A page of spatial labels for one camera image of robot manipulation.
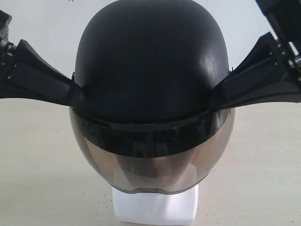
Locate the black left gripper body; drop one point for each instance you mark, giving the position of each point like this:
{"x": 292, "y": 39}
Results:
{"x": 7, "y": 48}

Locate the black helmet with tinted visor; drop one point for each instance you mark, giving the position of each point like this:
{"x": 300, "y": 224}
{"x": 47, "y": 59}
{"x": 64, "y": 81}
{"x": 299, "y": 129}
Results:
{"x": 146, "y": 68}

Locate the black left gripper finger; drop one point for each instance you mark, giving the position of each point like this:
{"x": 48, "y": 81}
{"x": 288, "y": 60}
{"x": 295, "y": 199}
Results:
{"x": 24, "y": 74}

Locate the white mannequin head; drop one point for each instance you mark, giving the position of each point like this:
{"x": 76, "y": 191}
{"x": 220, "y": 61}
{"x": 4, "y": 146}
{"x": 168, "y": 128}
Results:
{"x": 156, "y": 209}

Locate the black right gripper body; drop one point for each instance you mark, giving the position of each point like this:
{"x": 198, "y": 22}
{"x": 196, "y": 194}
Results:
{"x": 284, "y": 17}

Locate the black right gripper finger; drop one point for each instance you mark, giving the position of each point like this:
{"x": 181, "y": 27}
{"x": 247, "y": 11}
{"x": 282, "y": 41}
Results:
{"x": 269, "y": 73}

